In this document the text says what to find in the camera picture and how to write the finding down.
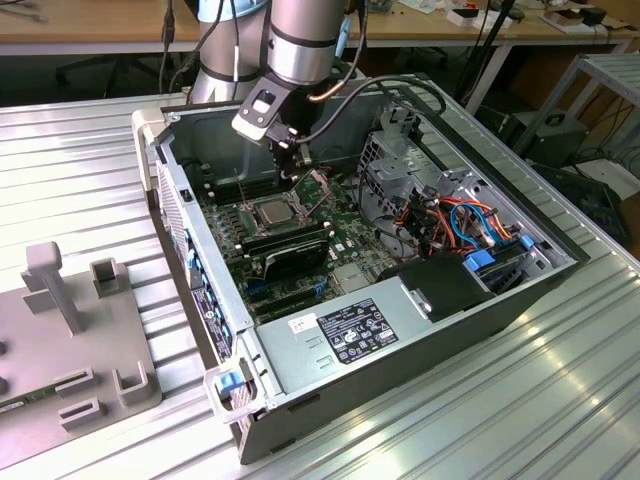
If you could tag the thin metal locking lever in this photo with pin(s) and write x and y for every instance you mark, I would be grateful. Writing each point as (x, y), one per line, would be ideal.
(240, 187)

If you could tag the silver CPU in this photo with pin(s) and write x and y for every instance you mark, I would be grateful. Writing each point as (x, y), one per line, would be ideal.
(276, 212)

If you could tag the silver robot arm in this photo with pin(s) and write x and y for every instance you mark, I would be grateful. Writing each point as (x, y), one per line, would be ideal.
(300, 45)

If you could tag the CPU socket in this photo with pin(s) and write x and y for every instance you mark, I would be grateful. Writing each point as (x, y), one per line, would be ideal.
(252, 220)

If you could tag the RAM slot with white clips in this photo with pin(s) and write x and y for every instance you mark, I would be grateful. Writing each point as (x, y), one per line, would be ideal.
(260, 188)
(260, 174)

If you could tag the silver metal drive cage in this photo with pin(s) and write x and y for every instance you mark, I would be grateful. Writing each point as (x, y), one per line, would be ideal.
(400, 165)

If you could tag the black installed RAM stick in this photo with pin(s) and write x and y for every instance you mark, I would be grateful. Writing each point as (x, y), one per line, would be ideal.
(310, 239)
(310, 230)

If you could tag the green motherboard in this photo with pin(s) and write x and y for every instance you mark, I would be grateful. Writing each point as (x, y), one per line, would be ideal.
(350, 235)

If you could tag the wooden desk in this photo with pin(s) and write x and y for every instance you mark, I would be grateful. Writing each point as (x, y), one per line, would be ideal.
(400, 25)

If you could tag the black graphics card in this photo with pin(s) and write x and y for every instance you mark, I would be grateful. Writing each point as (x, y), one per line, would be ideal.
(300, 260)

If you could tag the silver chipset heatsink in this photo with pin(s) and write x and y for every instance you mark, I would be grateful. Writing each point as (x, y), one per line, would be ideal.
(350, 279)

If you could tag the white box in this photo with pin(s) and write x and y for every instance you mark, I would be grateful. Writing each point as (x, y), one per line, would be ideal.
(457, 19)

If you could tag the black plastic shroud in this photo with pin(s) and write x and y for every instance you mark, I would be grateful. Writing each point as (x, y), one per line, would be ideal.
(440, 285)

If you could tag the blue disk carrier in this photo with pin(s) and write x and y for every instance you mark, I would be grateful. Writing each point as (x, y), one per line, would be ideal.
(477, 262)

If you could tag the silver power supply unit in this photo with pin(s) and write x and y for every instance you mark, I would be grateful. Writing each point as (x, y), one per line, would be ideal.
(290, 355)

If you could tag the small blue carrier tab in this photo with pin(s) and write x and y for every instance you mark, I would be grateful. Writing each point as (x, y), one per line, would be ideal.
(526, 241)

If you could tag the blue case latch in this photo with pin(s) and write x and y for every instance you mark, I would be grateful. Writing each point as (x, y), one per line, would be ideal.
(225, 384)

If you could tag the open grey PC case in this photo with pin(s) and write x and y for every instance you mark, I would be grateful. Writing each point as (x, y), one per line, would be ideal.
(400, 390)

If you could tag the brown cardboard piece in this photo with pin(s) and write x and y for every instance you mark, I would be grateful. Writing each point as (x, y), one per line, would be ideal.
(575, 25)

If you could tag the black PC side panel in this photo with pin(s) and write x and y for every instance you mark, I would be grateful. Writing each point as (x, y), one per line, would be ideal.
(590, 205)

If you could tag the small black device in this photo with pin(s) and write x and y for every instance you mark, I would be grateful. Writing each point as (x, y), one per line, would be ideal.
(595, 16)

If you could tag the grey metal shelf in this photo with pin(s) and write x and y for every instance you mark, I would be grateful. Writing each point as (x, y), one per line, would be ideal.
(615, 67)

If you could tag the grey parts rack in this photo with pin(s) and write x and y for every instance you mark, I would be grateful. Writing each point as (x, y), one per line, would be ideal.
(60, 350)

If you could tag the green RAM stick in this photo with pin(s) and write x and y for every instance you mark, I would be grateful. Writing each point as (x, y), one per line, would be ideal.
(35, 397)

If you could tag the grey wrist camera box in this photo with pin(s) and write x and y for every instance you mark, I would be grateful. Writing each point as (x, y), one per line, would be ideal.
(257, 117)

